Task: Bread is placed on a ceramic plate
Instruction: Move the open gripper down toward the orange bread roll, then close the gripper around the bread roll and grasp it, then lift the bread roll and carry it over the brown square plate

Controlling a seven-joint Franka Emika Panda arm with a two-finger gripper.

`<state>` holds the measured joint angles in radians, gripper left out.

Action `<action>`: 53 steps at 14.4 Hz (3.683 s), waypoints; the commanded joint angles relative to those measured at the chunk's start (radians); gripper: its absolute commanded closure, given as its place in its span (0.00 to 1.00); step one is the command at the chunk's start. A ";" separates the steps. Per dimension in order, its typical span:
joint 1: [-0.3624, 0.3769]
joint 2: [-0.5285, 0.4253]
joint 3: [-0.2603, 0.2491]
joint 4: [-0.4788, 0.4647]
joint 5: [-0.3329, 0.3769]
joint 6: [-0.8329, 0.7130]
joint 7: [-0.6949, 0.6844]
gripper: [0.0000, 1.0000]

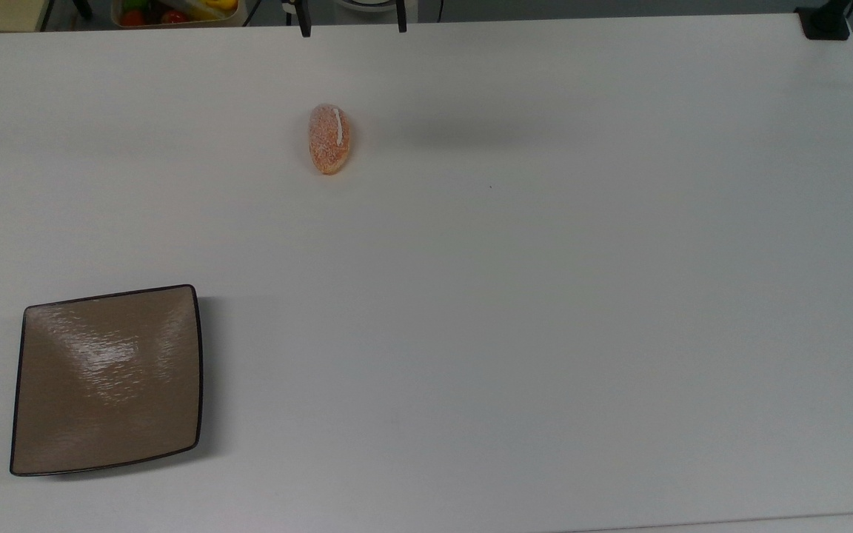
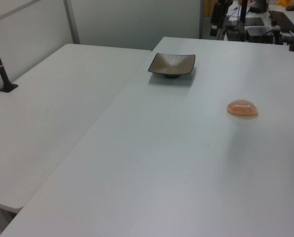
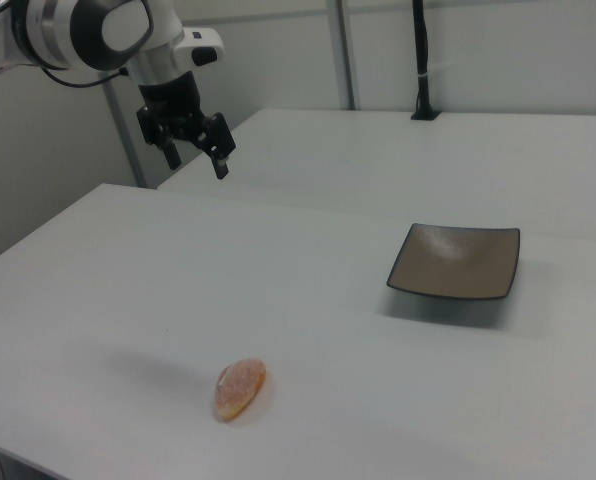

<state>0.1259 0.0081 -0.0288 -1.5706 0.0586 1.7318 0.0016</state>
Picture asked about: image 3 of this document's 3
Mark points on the grey metal partition post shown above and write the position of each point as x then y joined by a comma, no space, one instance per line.
125,135
342,55

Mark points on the black pole with base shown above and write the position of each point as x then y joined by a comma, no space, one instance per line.
422,60

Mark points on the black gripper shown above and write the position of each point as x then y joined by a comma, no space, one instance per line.
173,95

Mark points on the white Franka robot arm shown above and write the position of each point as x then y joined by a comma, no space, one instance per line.
73,30

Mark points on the sugared orange bread roll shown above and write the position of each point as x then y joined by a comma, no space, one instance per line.
239,389

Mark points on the square brown ceramic plate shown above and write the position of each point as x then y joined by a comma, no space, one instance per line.
455,265

